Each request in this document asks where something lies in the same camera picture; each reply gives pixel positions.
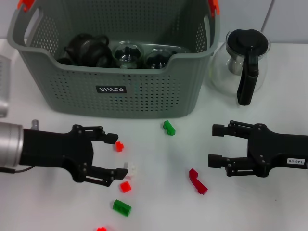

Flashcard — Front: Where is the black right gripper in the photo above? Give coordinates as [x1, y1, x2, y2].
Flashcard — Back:
[207, 120, 308, 178]

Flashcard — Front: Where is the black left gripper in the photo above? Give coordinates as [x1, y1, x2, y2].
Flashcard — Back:
[23, 124, 129, 188]

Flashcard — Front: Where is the white toy brick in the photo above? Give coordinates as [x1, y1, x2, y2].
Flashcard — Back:
[124, 161, 138, 180]

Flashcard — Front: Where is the green toy brick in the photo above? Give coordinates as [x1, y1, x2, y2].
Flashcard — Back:
[163, 120, 176, 137]
[112, 199, 132, 217]

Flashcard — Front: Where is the glass teacup black holder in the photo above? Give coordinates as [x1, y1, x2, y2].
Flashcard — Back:
[144, 48, 179, 70]
[96, 54, 115, 69]

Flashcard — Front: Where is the glass jar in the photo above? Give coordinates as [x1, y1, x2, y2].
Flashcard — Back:
[113, 40, 145, 70]

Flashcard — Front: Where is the gray perforated storage bin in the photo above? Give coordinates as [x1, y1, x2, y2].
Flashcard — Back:
[7, 0, 221, 120]

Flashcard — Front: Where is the long red toy piece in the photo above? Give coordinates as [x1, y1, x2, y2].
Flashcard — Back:
[188, 168, 208, 195]

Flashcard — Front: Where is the black ceramic teapot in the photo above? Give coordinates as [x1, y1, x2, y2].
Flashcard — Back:
[64, 33, 111, 67]

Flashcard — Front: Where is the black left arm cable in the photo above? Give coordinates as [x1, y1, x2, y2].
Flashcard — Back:
[0, 165, 35, 174]

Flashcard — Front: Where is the glass kettle with black handle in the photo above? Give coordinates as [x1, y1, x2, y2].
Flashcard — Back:
[208, 28, 271, 106]

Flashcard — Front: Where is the orange bin handle clip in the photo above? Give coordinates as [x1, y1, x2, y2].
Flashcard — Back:
[208, 0, 221, 18]
[18, 0, 34, 12]

